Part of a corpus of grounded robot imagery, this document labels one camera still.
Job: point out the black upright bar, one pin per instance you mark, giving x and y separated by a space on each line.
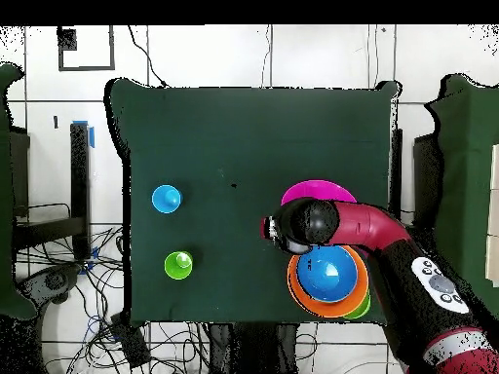
397 175

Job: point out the light blue cup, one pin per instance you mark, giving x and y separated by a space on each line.
163 198

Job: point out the white boxes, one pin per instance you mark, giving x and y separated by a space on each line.
494 233

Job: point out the small green bowl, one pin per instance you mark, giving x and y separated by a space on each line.
362 309

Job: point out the large orange bowl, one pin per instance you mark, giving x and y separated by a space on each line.
312 307

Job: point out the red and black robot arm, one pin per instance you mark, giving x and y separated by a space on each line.
370 226

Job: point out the black L-shaped frame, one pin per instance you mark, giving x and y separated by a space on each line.
80 175

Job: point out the black power strip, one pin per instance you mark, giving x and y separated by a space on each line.
130 343

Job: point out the dark green tablecloth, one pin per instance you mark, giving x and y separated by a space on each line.
249 117

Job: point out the large pink bowl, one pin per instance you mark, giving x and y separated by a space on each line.
315 191

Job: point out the green cup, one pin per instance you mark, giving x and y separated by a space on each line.
175 267

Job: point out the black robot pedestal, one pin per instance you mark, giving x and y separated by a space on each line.
253 346

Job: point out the black stand base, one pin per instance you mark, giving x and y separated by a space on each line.
56 280

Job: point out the light blue bowl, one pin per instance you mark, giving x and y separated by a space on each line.
327 276

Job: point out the green covered side table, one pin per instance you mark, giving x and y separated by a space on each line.
468 175
6 233

